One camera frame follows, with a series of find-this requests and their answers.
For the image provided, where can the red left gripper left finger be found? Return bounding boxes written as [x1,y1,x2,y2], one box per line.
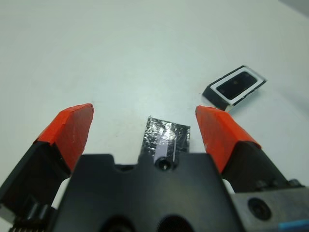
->
[0,103,95,218]

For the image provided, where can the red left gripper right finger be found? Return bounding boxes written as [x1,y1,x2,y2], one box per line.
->
[195,105,303,194]

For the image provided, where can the black box lid with foil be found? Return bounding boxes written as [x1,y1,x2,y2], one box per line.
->
[138,116,192,165]

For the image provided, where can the white camera box black rim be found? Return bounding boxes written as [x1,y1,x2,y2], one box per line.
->
[201,64,267,112]

